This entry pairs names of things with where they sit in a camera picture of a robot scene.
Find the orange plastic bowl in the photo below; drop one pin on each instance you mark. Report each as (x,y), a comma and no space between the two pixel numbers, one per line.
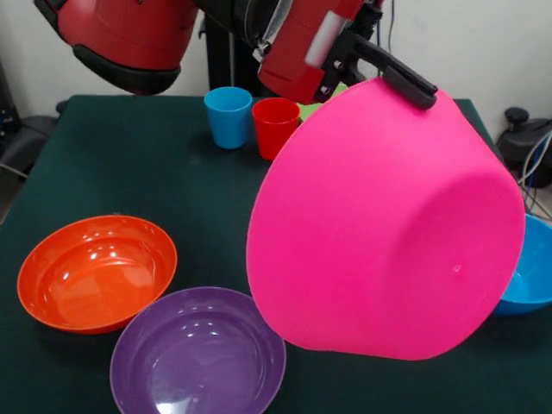
(97,280)

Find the large light blue bowl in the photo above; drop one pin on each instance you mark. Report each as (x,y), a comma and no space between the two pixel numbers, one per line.
(528,276)

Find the dark green table cloth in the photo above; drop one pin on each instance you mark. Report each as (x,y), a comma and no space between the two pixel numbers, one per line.
(151,172)

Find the black floor device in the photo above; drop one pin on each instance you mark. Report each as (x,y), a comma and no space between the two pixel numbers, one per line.
(21,138)
(517,142)

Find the purple plastic bowl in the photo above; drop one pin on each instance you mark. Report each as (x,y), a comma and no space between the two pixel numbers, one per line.
(198,362)

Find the blue plastic cup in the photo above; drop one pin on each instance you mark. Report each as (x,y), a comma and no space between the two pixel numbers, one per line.
(228,125)

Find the red plastic cup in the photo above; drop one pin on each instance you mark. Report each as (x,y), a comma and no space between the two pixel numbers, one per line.
(271,133)

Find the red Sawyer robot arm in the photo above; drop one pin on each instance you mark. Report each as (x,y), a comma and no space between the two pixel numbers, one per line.
(125,34)

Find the pink plastic bowl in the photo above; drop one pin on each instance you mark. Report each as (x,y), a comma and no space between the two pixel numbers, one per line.
(379,224)

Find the green plastic bowl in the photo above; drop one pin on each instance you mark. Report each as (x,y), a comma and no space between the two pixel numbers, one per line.
(304,113)

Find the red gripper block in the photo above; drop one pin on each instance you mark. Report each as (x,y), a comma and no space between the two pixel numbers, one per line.
(297,52)

